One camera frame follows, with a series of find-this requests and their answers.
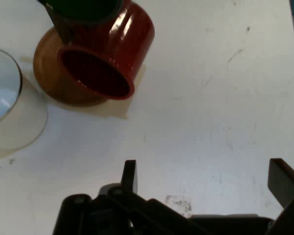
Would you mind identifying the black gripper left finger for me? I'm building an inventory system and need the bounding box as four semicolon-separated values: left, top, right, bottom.
52;160;194;235

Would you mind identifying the red enamel mug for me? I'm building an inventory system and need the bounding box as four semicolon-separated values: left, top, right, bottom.
57;1;156;101

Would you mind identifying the brown wooden mug tree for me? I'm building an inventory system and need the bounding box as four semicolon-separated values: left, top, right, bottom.
33;0;138;108

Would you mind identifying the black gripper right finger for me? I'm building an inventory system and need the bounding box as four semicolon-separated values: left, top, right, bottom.
264;158;294;235

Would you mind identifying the green enamel mug white lettering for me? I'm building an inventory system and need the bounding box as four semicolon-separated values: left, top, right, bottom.
44;0;125;23

